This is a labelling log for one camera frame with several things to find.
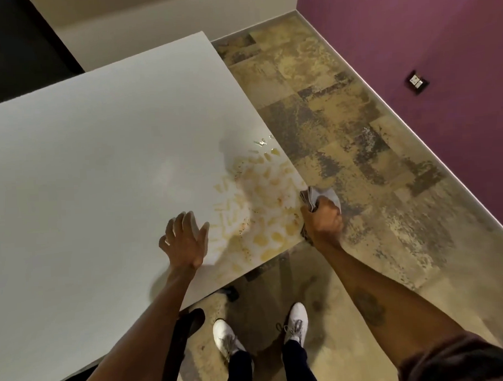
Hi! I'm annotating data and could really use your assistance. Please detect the black wall socket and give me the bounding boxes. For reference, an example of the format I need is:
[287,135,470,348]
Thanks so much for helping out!
[404,69,431,96]

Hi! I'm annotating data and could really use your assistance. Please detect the black table foot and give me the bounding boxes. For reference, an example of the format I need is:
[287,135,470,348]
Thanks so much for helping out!
[219,285,241,303]

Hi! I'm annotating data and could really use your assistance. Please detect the person's white shoe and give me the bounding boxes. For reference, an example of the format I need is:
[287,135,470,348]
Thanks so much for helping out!
[212,317,248,364]
[276,302,310,349]

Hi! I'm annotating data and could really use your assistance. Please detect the person's right forearm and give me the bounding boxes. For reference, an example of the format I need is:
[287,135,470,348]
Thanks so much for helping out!
[314,234,472,371]

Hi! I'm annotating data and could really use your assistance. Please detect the person's left white shoe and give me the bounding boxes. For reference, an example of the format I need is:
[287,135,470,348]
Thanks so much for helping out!
[212,317,248,364]

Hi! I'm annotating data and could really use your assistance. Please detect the person's dark trouser leg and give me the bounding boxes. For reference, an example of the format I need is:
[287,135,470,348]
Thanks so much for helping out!
[223,349,256,381]
[281,338,321,381]

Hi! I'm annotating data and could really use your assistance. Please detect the yellow liquid spill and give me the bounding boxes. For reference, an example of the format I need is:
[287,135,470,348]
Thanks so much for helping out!
[210,134,312,274]

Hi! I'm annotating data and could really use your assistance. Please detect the grey cleaning cloth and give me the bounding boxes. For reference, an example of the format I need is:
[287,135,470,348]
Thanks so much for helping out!
[298,184,343,246]

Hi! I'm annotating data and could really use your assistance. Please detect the person's right white shoe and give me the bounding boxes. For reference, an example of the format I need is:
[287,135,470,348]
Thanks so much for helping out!
[276,302,310,349]

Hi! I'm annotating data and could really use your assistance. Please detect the person's left forearm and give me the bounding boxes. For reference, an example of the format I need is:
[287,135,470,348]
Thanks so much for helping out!
[68,263,202,381]

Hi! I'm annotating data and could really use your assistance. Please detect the person's left dark trouser leg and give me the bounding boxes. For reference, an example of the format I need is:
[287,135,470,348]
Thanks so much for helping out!
[223,349,256,381]

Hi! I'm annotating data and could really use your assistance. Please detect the person's left hand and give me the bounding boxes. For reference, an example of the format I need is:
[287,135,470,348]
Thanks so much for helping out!
[158,210,212,273]

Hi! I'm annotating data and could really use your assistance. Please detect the person's right dark trouser leg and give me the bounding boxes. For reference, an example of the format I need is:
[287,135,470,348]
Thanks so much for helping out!
[281,338,321,381]

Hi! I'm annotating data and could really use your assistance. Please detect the dark brown shirt sleeve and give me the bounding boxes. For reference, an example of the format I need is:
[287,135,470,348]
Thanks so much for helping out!
[396,330,503,381]

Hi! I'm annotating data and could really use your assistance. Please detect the black table leg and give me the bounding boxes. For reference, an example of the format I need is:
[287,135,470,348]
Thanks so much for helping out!
[156,308,209,381]

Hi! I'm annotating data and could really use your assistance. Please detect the person's right hand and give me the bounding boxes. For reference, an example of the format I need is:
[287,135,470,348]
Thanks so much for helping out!
[300,195,345,249]

